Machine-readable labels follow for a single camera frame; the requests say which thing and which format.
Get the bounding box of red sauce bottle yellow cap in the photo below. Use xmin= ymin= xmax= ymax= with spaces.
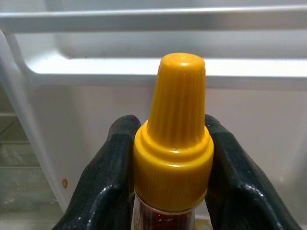
xmin=130 ymin=53 xmax=214 ymax=230

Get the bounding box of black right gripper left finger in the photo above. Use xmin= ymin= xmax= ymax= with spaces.
xmin=51 ymin=114 xmax=142 ymax=230

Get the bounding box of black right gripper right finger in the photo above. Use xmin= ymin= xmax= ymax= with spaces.
xmin=204 ymin=114 xmax=302 ymax=230

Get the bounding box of white fridge door shelf rail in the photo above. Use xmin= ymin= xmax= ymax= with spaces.
xmin=0 ymin=6 xmax=307 ymax=33

